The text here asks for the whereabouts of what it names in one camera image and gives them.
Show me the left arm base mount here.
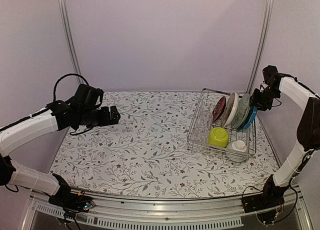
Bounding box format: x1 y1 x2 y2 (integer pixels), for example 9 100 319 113
48 173 95 213

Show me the white cream plate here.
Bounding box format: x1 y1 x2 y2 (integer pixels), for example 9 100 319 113
221 92 239 128

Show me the blue polka dot plate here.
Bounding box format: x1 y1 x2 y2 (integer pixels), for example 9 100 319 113
239 106 258 130

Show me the floral tablecloth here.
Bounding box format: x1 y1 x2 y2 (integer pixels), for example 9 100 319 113
50 92 278 198

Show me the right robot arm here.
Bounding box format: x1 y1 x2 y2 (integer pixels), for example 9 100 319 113
251 65 320 208

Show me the lime green bowl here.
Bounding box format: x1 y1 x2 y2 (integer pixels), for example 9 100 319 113
207 127 229 148

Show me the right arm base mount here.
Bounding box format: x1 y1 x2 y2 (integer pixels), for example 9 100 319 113
241 185 287 226

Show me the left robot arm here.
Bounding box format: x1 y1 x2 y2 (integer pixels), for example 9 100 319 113
0 80 121 207

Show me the pale green flower plate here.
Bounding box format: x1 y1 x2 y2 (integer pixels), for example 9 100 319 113
231 93 250 129

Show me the front aluminium rail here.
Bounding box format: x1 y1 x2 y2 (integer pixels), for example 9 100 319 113
21 186 315 230

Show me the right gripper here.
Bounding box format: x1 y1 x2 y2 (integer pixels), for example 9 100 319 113
250 86 281 111

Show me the dark red patterned plate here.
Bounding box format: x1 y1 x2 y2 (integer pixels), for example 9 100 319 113
212 96 226 123

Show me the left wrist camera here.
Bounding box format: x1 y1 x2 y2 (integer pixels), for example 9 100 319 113
74 84 104 110

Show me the wire dish rack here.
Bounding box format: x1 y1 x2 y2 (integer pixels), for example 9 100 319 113
187 88 257 163

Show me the white small bowl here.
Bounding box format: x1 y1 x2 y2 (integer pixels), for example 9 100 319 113
226 140 248 157

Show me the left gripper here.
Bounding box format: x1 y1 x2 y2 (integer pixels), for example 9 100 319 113
78 105 121 129

